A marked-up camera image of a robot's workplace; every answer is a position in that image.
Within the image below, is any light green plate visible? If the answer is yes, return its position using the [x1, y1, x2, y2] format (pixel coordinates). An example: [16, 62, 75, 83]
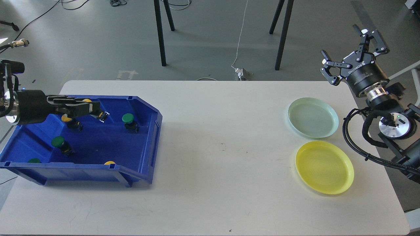
[287, 97, 339, 139]

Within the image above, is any white power adapter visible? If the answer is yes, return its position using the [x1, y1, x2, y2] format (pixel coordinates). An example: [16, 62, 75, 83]
[235, 68, 250, 81]

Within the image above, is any black stand leg right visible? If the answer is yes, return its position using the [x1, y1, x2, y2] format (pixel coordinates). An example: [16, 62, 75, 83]
[269, 0, 294, 71]

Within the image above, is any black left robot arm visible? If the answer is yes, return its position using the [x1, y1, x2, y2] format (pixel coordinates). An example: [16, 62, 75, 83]
[1, 59, 108, 126]

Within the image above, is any blue plastic bin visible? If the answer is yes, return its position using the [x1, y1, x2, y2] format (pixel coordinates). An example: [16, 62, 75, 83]
[0, 95, 162, 187]

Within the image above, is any green button front corner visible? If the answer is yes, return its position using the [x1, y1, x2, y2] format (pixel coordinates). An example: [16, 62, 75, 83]
[27, 158, 41, 163]

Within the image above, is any white chair base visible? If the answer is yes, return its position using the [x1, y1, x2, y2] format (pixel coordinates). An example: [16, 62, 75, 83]
[389, 61, 420, 108]

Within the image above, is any yellow plate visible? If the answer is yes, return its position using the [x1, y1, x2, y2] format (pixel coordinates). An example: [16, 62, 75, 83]
[295, 141, 355, 195]

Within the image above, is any green push button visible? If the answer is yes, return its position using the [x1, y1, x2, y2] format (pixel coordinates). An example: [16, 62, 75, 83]
[122, 113, 139, 133]

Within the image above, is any white cable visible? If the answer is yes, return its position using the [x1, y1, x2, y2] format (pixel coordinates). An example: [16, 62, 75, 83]
[231, 0, 249, 70]

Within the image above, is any black floor cable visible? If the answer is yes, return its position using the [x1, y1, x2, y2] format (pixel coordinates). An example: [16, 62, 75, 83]
[0, 0, 89, 31]

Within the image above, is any yellow button at back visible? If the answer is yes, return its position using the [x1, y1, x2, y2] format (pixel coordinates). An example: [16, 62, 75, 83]
[61, 114, 83, 132]

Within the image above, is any black stand leg left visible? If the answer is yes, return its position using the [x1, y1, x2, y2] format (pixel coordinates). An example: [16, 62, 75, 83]
[153, 0, 175, 67]

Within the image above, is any yellow push button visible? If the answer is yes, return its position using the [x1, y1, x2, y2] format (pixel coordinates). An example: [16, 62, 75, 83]
[82, 99, 110, 123]

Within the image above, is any black stand leg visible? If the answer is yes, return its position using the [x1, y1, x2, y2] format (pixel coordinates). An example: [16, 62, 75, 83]
[153, 0, 175, 67]
[269, 0, 294, 71]

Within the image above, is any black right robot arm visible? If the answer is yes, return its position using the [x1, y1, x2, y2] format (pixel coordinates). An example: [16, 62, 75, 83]
[320, 25, 420, 183]

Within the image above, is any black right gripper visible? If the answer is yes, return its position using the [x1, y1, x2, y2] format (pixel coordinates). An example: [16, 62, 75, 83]
[320, 24, 390, 97]

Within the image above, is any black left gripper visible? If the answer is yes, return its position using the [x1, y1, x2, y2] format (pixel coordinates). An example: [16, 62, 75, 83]
[15, 90, 92, 125]

